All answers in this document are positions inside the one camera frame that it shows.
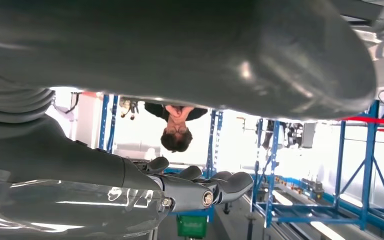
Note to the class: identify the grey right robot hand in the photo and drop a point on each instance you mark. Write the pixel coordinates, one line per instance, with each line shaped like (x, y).
(178, 49)

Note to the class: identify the person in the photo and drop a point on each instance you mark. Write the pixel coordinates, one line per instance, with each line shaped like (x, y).
(177, 139)

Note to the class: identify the tall blue storage rack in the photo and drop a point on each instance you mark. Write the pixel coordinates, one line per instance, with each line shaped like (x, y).
(366, 165)
(211, 145)
(103, 122)

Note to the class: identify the green plastic crate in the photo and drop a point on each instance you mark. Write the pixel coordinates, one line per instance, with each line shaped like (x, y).
(192, 227)

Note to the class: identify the red barrier belt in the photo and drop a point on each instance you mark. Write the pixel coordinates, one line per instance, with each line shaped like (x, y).
(371, 120)

